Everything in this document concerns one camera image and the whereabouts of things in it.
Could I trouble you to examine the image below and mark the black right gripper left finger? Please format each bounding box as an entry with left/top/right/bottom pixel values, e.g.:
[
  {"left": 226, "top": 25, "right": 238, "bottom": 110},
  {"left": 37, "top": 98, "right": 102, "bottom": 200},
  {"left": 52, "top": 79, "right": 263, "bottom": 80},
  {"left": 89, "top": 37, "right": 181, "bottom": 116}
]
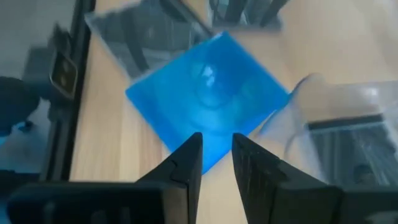
[{"left": 136, "top": 132, "right": 205, "bottom": 224}]

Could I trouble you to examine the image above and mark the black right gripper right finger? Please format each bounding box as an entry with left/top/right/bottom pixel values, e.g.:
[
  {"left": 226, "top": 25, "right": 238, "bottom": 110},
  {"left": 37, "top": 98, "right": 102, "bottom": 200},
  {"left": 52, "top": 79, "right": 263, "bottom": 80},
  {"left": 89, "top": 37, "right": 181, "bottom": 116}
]
[{"left": 231, "top": 133, "right": 343, "bottom": 224}]

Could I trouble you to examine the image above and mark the blue jewel case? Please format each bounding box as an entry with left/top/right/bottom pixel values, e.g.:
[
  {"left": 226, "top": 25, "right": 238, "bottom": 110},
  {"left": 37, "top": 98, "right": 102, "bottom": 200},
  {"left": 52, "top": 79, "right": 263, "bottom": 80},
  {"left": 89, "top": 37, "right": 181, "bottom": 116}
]
[{"left": 125, "top": 30, "right": 292, "bottom": 175}]

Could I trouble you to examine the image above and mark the clear jewel case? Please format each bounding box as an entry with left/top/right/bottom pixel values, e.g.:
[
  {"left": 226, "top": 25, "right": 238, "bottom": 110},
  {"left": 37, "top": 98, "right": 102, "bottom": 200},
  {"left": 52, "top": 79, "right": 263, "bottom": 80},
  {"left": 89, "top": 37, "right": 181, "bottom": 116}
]
[
  {"left": 210, "top": 0, "right": 283, "bottom": 32},
  {"left": 84, "top": 0, "right": 215, "bottom": 80},
  {"left": 306, "top": 113, "right": 398, "bottom": 189}
]

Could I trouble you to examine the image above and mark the large clear plastic bin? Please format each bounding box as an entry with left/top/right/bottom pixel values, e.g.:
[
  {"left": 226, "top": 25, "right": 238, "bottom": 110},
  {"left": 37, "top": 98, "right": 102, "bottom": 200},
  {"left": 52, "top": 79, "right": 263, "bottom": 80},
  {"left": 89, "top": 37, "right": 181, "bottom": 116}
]
[{"left": 256, "top": 73, "right": 398, "bottom": 190}]

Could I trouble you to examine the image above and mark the black aluminium table rail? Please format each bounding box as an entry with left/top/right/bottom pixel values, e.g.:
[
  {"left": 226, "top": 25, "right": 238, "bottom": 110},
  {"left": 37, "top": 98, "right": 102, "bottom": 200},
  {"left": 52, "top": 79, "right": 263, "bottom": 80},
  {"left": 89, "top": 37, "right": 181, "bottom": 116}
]
[{"left": 40, "top": 0, "right": 96, "bottom": 183}]

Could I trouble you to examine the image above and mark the small black depth camera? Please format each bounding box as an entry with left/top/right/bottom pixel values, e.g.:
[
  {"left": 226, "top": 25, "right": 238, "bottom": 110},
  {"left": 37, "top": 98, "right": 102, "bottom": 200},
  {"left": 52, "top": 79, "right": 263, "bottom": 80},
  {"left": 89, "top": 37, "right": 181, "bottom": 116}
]
[{"left": 49, "top": 51, "right": 78, "bottom": 100}]

